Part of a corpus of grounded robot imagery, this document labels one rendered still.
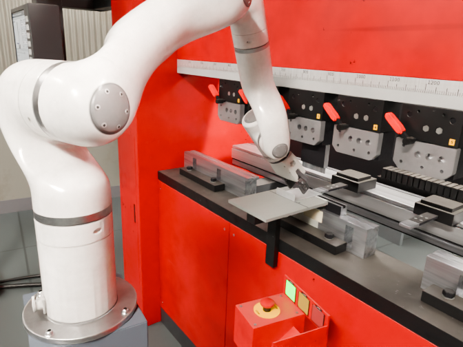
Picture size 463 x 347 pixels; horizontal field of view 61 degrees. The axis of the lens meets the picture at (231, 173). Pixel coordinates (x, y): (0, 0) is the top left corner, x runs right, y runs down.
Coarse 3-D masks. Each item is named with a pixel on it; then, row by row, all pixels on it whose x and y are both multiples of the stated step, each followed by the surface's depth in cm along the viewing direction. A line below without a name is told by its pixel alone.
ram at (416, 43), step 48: (288, 0) 124; (336, 0) 109; (384, 0) 98; (432, 0) 89; (192, 48) 172; (288, 48) 127; (336, 48) 112; (384, 48) 100; (432, 48) 91; (384, 96) 102; (432, 96) 92
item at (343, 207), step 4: (320, 196) 131; (324, 196) 130; (328, 200) 127; (332, 200) 127; (328, 204) 126; (332, 204) 125; (336, 204) 123; (340, 204) 125; (344, 204) 124; (328, 208) 126; (332, 208) 125; (336, 208) 124; (340, 208) 122; (344, 208) 123; (332, 212) 125; (336, 212) 124; (340, 212) 123; (344, 212) 124
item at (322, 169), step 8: (304, 144) 131; (304, 152) 132; (312, 152) 129; (320, 152) 126; (328, 152) 126; (304, 160) 132; (312, 160) 129; (320, 160) 127; (328, 160) 127; (312, 168) 131; (320, 168) 128
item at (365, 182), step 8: (336, 176) 145; (344, 176) 143; (352, 176) 141; (360, 176) 141; (368, 176) 142; (336, 184) 142; (344, 184) 142; (352, 184) 140; (360, 184) 139; (368, 184) 141; (320, 192) 133
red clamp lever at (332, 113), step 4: (324, 104) 113; (328, 104) 113; (324, 108) 114; (328, 108) 112; (332, 108) 112; (328, 112) 112; (332, 112) 112; (336, 112) 112; (332, 116) 111; (336, 116) 111; (336, 120) 111; (340, 120) 111; (340, 124) 110; (344, 124) 110; (336, 128) 111; (340, 128) 109; (344, 128) 110
